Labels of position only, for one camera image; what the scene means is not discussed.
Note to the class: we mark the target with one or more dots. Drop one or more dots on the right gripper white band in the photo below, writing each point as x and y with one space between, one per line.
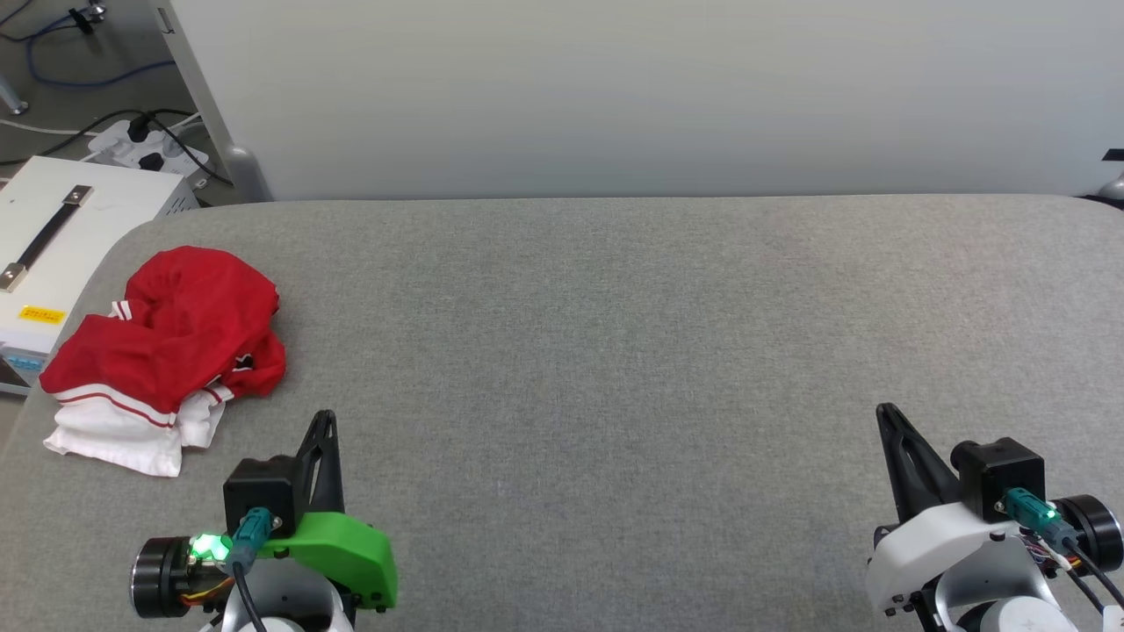
931 549

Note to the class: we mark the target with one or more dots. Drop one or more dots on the left arm white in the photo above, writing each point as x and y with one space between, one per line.
281 625

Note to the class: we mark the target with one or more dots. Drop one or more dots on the black clamp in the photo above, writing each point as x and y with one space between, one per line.
86 16

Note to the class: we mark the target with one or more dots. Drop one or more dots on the grey metal stand foot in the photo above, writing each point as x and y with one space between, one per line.
13 104

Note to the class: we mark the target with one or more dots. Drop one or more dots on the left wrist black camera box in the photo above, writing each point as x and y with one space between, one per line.
259 491

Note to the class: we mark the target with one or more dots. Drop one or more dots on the red and white shirt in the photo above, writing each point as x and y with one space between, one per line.
193 325

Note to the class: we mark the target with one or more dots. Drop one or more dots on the white metal box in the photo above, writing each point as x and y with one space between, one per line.
105 211

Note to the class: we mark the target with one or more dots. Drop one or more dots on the grey partition foot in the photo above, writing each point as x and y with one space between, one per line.
246 171
1113 189

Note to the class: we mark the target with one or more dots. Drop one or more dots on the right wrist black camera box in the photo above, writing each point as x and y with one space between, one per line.
1001 470

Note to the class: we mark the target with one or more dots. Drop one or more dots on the yellow warning label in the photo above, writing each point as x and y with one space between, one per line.
41 314

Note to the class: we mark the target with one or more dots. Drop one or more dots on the white power strip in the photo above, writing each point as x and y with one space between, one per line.
171 145

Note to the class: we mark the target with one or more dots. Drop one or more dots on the right arm white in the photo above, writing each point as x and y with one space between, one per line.
1019 620

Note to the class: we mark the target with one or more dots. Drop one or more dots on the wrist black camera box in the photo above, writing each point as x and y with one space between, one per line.
1001 470
259 491

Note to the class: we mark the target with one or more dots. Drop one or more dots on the white partition panel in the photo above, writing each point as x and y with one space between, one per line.
615 88

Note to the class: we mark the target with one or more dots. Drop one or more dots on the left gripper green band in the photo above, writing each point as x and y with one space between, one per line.
347 553

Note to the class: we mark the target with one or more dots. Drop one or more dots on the black power plug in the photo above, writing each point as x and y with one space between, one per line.
138 130
153 162

